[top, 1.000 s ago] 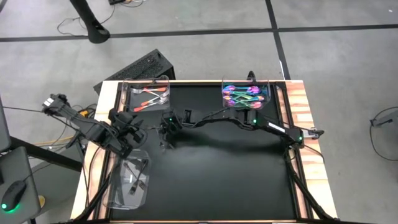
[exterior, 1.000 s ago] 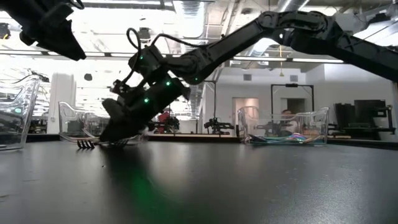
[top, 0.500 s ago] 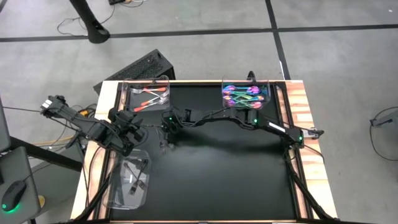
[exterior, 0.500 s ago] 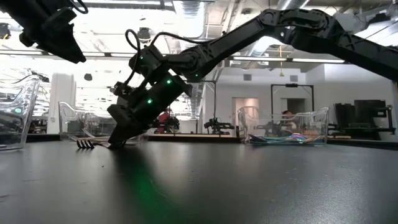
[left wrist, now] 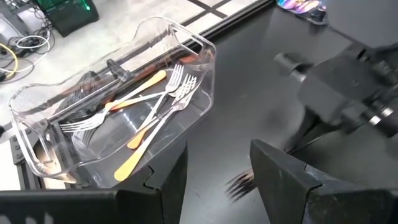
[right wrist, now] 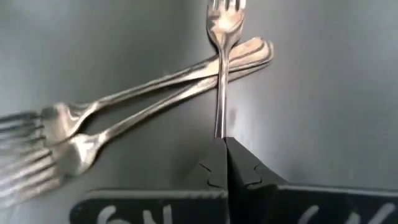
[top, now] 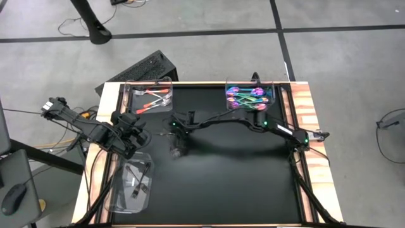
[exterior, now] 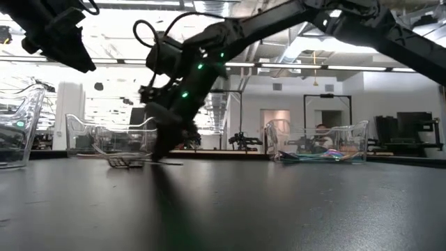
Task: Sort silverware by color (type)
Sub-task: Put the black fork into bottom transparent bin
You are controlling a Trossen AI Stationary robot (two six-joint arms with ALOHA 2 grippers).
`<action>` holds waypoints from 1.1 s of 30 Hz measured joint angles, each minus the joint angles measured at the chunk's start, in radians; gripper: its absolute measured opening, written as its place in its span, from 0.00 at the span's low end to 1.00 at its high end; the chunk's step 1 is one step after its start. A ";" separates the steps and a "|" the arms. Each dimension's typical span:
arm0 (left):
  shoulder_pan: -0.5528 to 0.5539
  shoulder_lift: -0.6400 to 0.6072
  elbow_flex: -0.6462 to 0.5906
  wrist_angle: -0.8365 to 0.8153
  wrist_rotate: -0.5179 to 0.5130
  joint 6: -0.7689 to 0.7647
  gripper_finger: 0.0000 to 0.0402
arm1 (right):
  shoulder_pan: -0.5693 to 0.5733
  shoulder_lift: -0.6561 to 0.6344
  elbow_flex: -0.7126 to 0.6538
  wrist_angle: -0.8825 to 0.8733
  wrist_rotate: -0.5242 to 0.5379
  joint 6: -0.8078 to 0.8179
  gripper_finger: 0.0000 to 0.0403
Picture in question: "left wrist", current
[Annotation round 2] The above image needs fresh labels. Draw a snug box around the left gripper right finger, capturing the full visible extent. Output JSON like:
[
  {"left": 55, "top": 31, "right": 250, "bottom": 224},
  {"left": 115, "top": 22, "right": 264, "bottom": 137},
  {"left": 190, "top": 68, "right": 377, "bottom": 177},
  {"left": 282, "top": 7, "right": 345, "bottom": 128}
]
[{"left": 250, "top": 139, "right": 398, "bottom": 224}]

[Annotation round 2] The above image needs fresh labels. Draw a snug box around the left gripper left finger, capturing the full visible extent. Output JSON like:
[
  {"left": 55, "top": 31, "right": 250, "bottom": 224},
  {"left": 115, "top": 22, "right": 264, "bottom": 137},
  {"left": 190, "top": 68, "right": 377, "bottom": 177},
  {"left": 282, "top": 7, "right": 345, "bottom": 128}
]
[{"left": 0, "top": 141, "right": 189, "bottom": 224}]

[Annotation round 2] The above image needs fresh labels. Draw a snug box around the black fork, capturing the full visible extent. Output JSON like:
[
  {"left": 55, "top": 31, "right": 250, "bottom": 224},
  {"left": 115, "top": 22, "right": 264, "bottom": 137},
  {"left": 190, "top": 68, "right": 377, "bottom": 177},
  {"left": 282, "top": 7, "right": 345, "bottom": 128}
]
[{"left": 224, "top": 169, "right": 258, "bottom": 202}]

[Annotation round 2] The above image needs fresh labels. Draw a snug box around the orange-handled silver fork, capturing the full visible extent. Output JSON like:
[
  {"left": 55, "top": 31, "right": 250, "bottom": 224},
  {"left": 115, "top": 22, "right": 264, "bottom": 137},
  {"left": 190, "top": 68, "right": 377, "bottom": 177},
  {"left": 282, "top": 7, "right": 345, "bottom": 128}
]
[
  {"left": 113, "top": 90, "right": 195, "bottom": 182},
  {"left": 59, "top": 69, "right": 168, "bottom": 134},
  {"left": 109, "top": 73, "right": 198, "bottom": 112},
  {"left": 126, "top": 63, "right": 185, "bottom": 150}
]

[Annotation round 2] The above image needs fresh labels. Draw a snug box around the iridescent rainbow spoon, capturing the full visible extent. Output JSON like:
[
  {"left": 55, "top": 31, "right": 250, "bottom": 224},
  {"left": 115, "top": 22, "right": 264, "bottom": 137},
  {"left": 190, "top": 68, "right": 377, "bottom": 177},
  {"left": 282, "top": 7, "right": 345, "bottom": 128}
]
[
  {"left": 276, "top": 0, "right": 301, "bottom": 10},
  {"left": 295, "top": 0, "right": 327, "bottom": 15}
]

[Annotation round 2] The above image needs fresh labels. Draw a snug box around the black computer tower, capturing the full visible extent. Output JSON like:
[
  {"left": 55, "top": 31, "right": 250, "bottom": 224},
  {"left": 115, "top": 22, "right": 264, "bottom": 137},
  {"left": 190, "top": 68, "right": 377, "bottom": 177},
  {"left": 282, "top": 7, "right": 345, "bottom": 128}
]
[{"left": 32, "top": 0, "right": 100, "bottom": 38}]

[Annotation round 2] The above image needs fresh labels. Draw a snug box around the yellow cable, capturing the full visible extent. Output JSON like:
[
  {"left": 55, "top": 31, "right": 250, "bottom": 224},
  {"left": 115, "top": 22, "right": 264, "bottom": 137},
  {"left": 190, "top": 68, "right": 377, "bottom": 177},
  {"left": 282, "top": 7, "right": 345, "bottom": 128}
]
[{"left": 0, "top": 42, "right": 19, "bottom": 80}]

